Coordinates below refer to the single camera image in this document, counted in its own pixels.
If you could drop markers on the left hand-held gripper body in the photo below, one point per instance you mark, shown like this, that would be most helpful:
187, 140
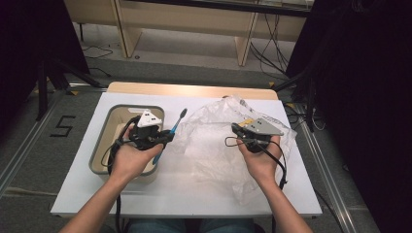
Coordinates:
147, 119

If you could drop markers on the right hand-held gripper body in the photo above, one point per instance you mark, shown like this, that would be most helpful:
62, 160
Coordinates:
264, 127

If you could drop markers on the blue toothbrush black bristles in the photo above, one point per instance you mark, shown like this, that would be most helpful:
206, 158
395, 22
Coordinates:
177, 124

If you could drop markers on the beige storage bin grey rim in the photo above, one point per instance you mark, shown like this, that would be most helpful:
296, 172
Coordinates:
111, 129

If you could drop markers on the clear plastic bag smiley print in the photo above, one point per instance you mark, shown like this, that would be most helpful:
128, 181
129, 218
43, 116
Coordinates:
207, 145

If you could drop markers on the person's left hand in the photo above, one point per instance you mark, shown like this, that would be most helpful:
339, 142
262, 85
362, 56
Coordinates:
129, 161

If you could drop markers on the person's right hand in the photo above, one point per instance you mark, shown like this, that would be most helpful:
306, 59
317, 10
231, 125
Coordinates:
262, 168

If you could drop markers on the light wooden table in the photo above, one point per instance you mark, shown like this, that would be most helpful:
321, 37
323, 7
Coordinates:
194, 90

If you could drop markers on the black metal stand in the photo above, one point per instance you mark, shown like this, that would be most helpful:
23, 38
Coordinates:
42, 93
311, 97

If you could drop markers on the white table board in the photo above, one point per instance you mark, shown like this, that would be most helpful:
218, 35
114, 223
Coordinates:
81, 187

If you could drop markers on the light wooden background desk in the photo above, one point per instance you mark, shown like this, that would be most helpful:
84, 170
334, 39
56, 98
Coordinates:
181, 19

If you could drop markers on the black curtain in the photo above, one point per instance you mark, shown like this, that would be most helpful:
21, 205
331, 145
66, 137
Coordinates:
372, 97
26, 39

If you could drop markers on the aluminium floor rail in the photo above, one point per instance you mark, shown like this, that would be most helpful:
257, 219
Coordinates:
32, 142
327, 181

